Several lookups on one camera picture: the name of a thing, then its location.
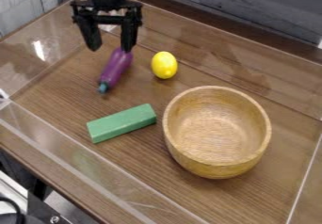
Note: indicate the black metal bracket with bolt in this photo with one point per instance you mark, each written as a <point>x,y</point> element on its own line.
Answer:
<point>40,213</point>

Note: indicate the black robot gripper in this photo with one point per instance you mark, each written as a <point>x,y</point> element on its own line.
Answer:
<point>86,19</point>

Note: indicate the brown wooden bowl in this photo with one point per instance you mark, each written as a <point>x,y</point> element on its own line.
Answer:
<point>216,131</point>

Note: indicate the purple toy eggplant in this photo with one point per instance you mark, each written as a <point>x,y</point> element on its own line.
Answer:
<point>116,65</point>

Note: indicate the clear acrylic tray wall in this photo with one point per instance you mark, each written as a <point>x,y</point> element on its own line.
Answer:
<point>124,181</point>

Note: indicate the yellow toy lemon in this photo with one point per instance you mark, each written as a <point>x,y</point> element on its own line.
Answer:
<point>164,65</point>

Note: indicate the green rectangular block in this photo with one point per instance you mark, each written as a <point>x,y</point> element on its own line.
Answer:
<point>121,122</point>

